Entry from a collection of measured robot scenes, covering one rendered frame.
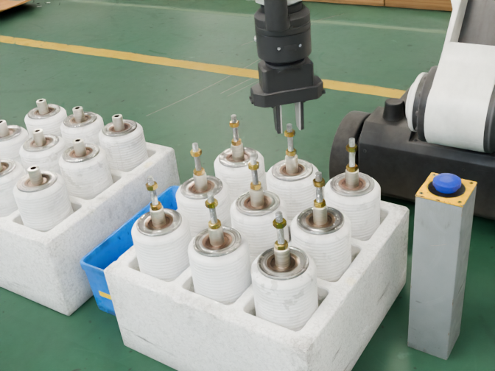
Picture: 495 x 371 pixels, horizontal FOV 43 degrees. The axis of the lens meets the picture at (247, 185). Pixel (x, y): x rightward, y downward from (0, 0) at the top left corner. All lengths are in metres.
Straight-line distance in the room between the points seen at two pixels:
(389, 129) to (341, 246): 0.45
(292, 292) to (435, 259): 0.24
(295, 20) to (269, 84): 0.11
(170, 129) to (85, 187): 0.67
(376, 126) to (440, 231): 0.46
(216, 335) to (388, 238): 0.33
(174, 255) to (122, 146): 0.39
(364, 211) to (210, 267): 0.28
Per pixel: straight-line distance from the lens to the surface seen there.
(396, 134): 1.36
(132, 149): 1.36
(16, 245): 1.28
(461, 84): 1.16
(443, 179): 0.96
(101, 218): 1.28
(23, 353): 1.27
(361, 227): 1.09
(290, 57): 1.00
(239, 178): 1.16
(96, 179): 1.30
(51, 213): 1.24
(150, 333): 1.11
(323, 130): 1.82
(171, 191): 1.39
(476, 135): 1.15
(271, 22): 0.96
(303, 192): 1.11
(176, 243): 1.02
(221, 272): 0.96
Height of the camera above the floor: 0.83
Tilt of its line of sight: 32 degrees down
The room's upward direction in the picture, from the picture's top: 6 degrees counter-clockwise
